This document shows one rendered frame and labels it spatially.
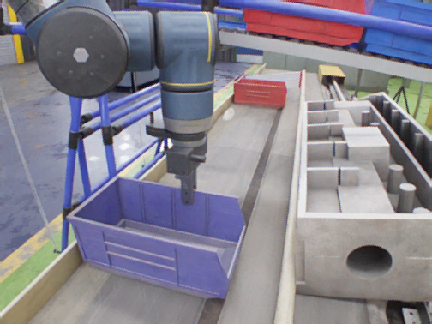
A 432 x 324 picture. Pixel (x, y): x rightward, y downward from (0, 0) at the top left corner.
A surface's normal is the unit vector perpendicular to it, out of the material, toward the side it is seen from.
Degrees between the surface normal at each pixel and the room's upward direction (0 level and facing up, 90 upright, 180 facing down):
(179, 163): 90
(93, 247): 92
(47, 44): 87
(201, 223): 88
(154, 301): 0
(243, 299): 0
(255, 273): 0
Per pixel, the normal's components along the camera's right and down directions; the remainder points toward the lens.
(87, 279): 0.02, -0.88
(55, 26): 0.18, 0.33
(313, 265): -0.27, 0.41
